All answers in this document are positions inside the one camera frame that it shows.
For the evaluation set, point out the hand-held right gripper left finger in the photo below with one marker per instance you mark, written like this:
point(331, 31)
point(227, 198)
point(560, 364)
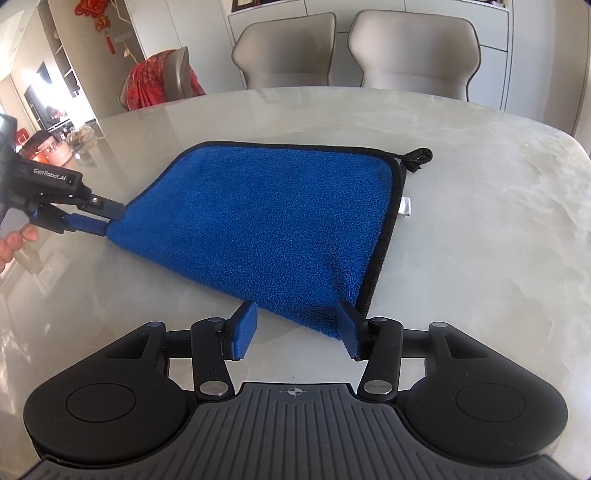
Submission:
point(244, 332)

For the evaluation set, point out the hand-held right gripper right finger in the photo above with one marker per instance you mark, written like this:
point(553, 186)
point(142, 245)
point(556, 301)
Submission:
point(351, 330)

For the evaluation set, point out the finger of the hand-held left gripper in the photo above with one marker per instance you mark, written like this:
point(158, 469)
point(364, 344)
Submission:
point(104, 206)
point(85, 224)

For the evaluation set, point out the blue towel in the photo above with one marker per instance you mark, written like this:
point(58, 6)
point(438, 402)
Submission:
point(277, 221)

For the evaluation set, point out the person's left hand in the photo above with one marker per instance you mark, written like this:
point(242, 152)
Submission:
point(14, 247)

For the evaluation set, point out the clear plastic snack bag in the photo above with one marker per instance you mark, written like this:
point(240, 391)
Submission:
point(82, 137)

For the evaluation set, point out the red patterned cloth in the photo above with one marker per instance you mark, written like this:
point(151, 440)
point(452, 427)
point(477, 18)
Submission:
point(154, 83)

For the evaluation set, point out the beige chair with red cloth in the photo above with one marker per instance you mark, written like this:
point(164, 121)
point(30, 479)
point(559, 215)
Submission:
point(180, 69)

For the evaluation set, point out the beige dining chair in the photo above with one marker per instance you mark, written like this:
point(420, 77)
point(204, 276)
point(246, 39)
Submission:
point(284, 48)
point(415, 50)

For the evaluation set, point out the red knot wall ornament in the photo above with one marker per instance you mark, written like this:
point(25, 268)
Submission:
point(98, 16)

